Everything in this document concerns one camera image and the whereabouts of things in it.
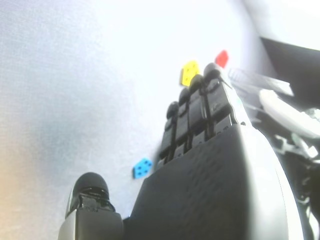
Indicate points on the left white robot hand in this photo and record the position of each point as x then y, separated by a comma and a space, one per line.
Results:
200, 187

